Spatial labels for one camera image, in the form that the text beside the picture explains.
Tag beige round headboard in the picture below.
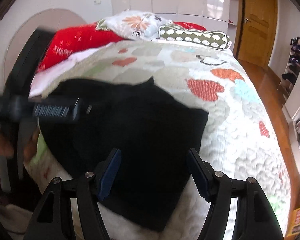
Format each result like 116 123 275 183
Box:
3 9 87 80

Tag yellow orange floor mat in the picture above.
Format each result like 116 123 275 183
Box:
285 206 300 239

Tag white glossy wardrobe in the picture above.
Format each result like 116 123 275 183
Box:
111 0 238 37

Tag heart patterned quilt bedspread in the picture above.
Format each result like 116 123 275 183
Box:
26 41 290 239

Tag pink bed sheet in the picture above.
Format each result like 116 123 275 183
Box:
29 42 114 98

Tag red happy bolster pillow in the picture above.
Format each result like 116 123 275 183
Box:
36 21 208 74

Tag beige shelf unit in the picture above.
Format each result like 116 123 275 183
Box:
279 36 300 205

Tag black pants with white logo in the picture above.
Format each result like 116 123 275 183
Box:
39 79 209 232

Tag white floral pillow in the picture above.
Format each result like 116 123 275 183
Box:
96 10 173 40

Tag brown wooden door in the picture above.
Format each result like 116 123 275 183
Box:
234 0 278 69

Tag olive white patterned bolster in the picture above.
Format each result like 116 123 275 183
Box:
159 24 232 50

